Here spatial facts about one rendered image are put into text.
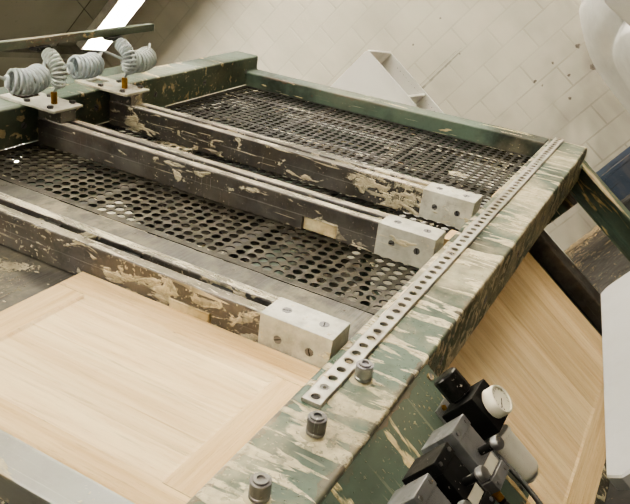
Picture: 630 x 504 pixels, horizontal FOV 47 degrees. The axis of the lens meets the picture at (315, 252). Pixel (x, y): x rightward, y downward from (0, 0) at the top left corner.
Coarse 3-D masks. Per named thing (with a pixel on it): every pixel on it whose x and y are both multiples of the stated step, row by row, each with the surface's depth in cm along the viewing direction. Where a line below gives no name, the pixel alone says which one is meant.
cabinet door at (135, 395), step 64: (0, 320) 110; (64, 320) 112; (128, 320) 114; (192, 320) 116; (0, 384) 97; (64, 384) 98; (128, 384) 100; (192, 384) 101; (256, 384) 103; (64, 448) 87; (128, 448) 89; (192, 448) 90
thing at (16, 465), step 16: (0, 432) 85; (0, 448) 83; (16, 448) 83; (32, 448) 83; (0, 464) 81; (16, 464) 81; (32, 464) 81; (48, 464) 82; (0, 480) 80; (16, 480) 79; (32, 480) 79; (48, 480) 79; (64, 480) 80; (80, 480) 80; (0, 496) 81; (16, 496) 79; (32, 496) 78; (48, 496) 77; (64, 496) 78; (80, 496) 78; (96, 496) 78; (112, 496) 78
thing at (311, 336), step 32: (0, 192) 139; (0, 224) 133; (32, 224) 129; (64, 224) 130; (32, 256) 132; (64, 256) 128; (96, 256) 124; (128, 256) 122; (160, 256) 123; (128, 288) 122; (160, 288) 119; (192, 288) 115; (224, 288) 117; (256, 288) 117; (224, 320) 114; (256, 320) 111; (288, 320) 109; (320, 320) 110; (288, 352) 110; (320, 352) 107
